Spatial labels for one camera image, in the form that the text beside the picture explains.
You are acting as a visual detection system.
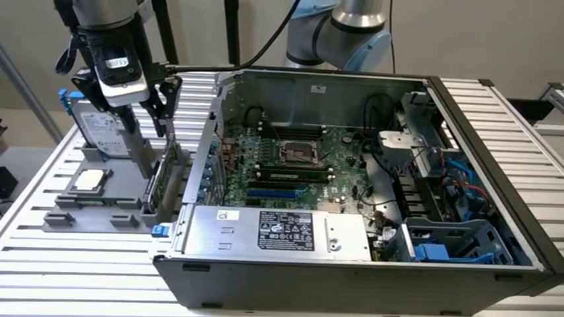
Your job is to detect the aluminium frame with black panel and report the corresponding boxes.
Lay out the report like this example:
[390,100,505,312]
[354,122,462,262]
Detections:
[505,81,564,136]

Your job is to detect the black wire loop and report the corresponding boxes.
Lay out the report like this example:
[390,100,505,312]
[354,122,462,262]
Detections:
[361,92,400,133]

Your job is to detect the black RAM stick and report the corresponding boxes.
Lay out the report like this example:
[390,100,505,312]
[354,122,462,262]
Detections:
[256,167,332,183]

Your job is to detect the grey disk bay cage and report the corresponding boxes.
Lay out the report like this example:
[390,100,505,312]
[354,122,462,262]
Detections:
[393,216,514,265]

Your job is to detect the blue disk connector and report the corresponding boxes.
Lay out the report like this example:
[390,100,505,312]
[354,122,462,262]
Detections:
[413,243,450,264]

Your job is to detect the green motherboard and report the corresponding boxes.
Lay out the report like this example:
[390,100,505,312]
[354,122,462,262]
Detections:
[210,123,400,229]

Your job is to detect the silver metal drive bracket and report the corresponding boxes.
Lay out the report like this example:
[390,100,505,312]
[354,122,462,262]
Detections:
[376,91,464,179]

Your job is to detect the blue flat strap cable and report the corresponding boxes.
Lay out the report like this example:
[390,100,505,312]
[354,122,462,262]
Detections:
[53,32,81,75]

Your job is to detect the small silver heatsink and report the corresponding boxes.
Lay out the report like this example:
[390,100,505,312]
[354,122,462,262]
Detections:
[316,201,345,215]

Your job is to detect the silver power supply unit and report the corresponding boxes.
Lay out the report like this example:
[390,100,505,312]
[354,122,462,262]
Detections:
[173,204,376,262]

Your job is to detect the blue expansion slot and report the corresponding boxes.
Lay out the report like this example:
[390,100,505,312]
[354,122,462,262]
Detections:
[245,185,310,201]

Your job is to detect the silver hard disk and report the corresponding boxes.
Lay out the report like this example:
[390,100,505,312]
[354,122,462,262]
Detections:
[72,100,129,160]

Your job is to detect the aluminium frame post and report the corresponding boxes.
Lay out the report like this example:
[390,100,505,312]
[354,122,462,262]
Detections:
[0,42,64,145]

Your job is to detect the red wire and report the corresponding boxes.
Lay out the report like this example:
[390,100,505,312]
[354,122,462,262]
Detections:
[456,183,490,212]

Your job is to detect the black box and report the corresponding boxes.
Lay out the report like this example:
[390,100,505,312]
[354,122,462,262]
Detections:
[0,166,20,199]

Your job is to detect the grey parts rack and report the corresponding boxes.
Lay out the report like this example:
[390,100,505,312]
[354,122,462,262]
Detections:
[42,127,197,234]

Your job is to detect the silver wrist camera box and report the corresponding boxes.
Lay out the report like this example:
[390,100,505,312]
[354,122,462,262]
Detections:
[92,44,150,108]

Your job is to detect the black open PC case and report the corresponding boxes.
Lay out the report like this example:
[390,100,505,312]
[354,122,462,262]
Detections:
[152,67,557,311]

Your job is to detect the silver CPU chip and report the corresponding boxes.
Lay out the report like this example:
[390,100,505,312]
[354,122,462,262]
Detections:
[72,169,112,192]

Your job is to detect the thick black cable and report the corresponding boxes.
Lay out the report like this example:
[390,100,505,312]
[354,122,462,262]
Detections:
[162,0,302,74]

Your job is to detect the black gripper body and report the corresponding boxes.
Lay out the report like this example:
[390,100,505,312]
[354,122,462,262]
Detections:
[69,25,156,115]

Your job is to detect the green graphics card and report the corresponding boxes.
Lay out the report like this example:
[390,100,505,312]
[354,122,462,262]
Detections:
[142,119,188,214]

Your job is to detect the black stand pole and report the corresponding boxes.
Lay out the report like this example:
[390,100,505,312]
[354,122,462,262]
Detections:
[222,0,242,66]
[152,0,180,65]

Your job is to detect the CPU socket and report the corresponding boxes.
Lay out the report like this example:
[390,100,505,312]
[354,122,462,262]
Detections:
[273,138,330,166]

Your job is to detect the blue disk caddy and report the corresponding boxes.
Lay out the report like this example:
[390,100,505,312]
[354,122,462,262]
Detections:
[56,87,85,117]

